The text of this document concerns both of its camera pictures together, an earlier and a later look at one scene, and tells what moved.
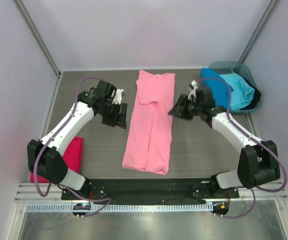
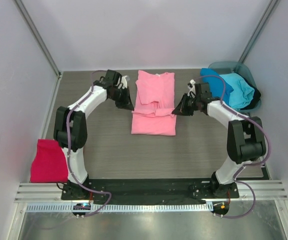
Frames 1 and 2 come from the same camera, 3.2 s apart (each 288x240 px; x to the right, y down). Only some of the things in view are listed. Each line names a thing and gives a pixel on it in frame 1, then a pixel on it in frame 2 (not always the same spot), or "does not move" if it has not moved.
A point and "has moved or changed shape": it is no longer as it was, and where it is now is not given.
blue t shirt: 220,88 does not move
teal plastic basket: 230,67 does not move
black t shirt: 257,96 does not move
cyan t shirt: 242,94 does not move
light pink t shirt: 148,145 has moved or changed shape
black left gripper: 119,115 → 120,94
